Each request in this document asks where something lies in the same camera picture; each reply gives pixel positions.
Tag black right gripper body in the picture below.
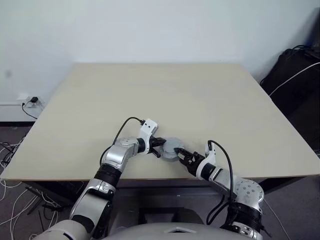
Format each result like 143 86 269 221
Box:
186 151 206 176

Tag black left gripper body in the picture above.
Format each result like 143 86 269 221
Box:
147 136 163 153

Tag gray motor housing lid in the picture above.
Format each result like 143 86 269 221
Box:
163 136 186 154

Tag gray motor housing copper windings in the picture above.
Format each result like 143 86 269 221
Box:
159 146 185 163

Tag gray robot torso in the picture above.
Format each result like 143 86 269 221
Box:
32 219 263 240

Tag black stand on floor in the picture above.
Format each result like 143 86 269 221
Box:
24 186 65 217

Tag black bag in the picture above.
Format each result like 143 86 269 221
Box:
259 48 320 157

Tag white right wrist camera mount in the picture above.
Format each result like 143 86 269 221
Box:
195 141 217 177

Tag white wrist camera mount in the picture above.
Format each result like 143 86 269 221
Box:
138 118 160 154
195 141 217 177

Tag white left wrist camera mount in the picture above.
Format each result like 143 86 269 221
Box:
138 118 160 154

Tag black table frame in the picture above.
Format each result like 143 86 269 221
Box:
22 175 313 208

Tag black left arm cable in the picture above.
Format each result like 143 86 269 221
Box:
99 116 145 166

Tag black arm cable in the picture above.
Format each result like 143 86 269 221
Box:
206 139 238 226
99 116 145 166

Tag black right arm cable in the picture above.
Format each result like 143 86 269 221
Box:
206 139 238 226

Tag white floor cable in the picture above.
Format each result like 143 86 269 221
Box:
262 199 294 240

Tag white wall outlet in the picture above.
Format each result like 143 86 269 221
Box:
18 96 46 109

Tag white cable on bag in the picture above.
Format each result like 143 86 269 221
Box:
268 61 320 98

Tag black adapter cable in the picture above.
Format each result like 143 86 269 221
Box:
21 100 39 120

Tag white floor cables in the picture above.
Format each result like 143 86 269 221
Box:
0 141 65 227

